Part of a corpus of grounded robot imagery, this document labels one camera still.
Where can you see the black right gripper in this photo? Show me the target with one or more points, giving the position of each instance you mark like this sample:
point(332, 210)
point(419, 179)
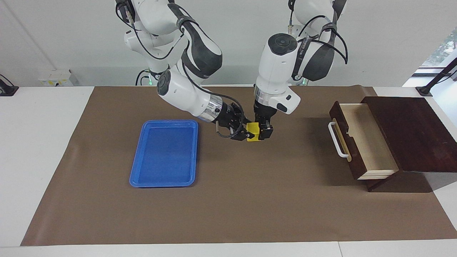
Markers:
point(232, 117)

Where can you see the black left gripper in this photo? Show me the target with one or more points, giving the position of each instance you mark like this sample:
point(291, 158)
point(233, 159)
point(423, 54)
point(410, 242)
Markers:
point(265, 114)

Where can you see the black clamp stand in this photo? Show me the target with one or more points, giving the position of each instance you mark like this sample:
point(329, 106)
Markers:
point(425, 91)

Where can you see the brown table mat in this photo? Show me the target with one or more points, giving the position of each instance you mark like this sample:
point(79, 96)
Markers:
point(250, 214)

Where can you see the dark wooden cabinet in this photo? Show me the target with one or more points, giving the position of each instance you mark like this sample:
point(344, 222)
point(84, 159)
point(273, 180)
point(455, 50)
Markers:
point(417, 135)

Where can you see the white socket box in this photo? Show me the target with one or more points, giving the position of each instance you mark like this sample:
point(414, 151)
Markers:
point(57, 78)

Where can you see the black desk mount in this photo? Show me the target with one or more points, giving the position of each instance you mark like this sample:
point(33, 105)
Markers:
point(7, 91)

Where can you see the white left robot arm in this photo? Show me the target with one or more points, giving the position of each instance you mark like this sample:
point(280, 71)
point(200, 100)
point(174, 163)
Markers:
point(275, 67)

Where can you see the blue plastic tray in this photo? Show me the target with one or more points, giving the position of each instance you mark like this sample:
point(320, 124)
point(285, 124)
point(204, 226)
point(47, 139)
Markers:
point(164, 153)

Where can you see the window with green foliage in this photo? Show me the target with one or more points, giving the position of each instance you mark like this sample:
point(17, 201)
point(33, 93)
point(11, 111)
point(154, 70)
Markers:
point(446, 46)

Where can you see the yellow cube block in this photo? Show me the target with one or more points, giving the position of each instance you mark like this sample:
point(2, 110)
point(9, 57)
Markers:
point(252, 130)

